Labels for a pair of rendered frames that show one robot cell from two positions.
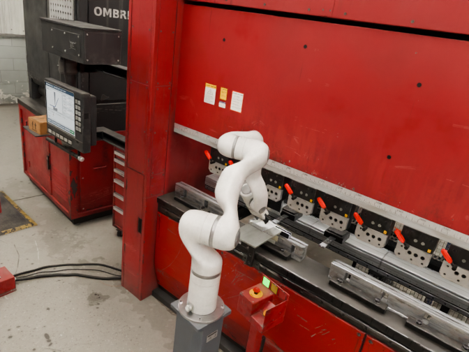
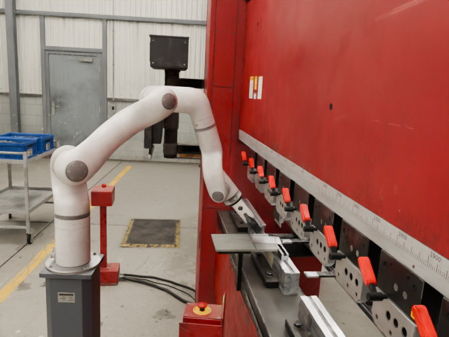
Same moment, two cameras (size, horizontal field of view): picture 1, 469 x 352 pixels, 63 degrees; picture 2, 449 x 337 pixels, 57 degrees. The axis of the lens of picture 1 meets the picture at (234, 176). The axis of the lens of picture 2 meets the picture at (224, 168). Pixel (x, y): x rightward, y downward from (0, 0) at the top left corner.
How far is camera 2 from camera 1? 1.52 m
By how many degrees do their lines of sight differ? 44
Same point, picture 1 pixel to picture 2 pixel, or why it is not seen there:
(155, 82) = (212, 83)
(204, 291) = (57, 234)
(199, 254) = (58, 190)
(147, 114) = not seen: hidden behind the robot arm
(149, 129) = not seen: hidden behind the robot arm
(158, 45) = (215, 45)
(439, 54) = not seen: outside the picture
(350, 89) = (309, 25)
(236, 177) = (117, 118)
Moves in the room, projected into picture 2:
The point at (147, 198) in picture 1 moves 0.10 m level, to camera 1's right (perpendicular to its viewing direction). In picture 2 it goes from (204, 208) to (215, 211)
